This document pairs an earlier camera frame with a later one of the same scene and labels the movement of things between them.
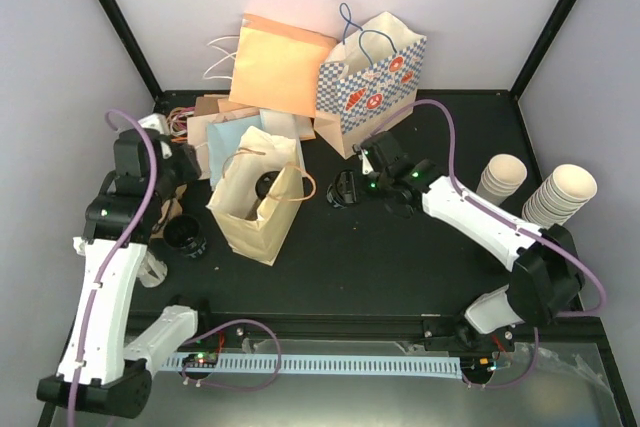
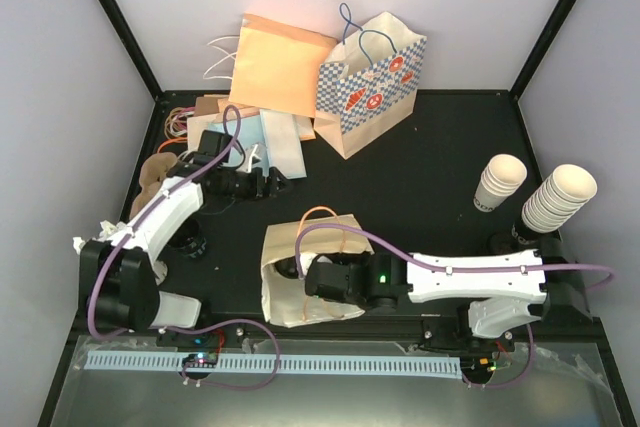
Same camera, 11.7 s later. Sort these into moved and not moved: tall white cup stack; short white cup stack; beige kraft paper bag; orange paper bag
Moved: beige kraft paper bag
Not moved: short white cup stack; tall white cup stack; orange paper bag
